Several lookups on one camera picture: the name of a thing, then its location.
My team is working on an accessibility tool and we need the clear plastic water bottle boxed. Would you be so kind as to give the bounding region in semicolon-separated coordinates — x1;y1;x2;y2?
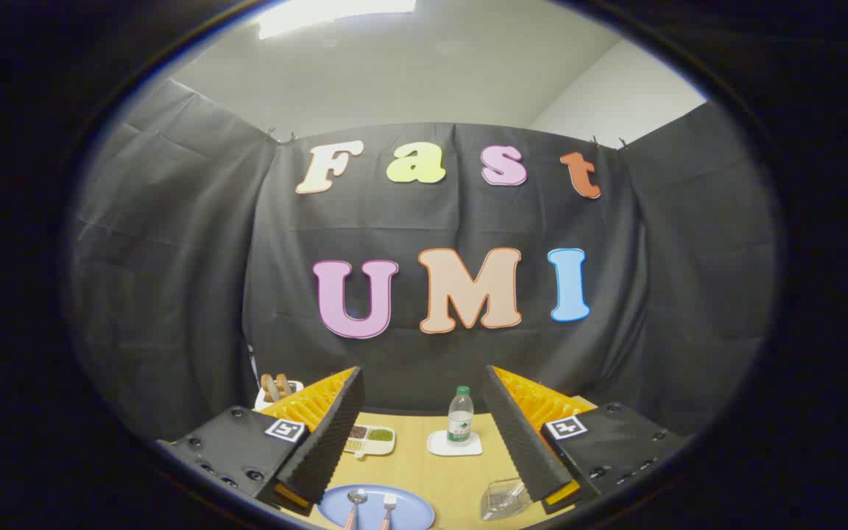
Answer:
447;386;475;444

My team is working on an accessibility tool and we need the blue round plate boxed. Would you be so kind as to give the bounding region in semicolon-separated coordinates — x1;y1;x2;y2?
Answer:
317;484;436;530

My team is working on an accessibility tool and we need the metal wire basket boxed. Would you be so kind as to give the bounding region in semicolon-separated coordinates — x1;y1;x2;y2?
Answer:
480;478;531;522

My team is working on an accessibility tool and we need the cream toaster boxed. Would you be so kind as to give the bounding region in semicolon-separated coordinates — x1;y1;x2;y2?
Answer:
253;379;305;411

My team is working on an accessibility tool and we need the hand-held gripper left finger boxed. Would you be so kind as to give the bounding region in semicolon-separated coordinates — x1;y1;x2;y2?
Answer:
158;366;366;516

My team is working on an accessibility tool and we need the spoon with red checked handle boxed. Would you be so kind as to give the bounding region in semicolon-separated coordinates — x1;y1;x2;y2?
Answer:
343;489;369;530

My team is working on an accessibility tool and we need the white divided dish with beans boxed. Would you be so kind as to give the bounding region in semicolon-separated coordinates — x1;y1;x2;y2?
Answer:
343;424;396;459

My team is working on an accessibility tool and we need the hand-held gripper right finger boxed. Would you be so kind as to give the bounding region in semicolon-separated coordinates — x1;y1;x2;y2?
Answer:
481;365;690;516

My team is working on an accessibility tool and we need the white square coaster tray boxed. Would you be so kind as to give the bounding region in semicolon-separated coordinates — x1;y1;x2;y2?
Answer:
427;430;483;457

